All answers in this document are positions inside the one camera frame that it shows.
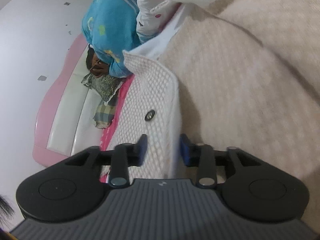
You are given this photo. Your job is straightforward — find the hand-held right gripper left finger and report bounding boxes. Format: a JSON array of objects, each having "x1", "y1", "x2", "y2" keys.
[{"x1": 64, "y1": 134, "x2": 148, "y2": 188}]

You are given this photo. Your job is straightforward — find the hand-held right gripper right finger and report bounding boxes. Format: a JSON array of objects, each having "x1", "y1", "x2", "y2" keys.
[{"x1": 180, "y1": 134, "x2": 263, "y2": 188}]

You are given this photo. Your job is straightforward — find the beige houndstooth coat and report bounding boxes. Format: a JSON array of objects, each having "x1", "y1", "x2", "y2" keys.
[{"x1": 100, "y1": 0, "x2": 320, "y2": 205}]

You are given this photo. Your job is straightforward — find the pink floral bed blanket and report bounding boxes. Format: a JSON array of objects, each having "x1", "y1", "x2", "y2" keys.
[{"x1": 99, "y1": 75, "x2": 137, "y2": 183}]

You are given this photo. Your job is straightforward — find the plaid pillow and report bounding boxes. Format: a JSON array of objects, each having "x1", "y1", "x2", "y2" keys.
[{"x1": 93, "y1": 97, "x2": 118, "y2": 129}]

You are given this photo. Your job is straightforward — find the green leaf-print pillow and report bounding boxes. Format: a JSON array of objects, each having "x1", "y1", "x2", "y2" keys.
[{"x1": 81, "y1": 72, "x2": 123, "y2": 103}]

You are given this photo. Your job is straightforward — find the pink and white headboard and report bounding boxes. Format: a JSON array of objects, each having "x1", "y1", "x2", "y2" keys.
[{"x1": 32, "y1": 34, "x2": 100, "y2": 167}]

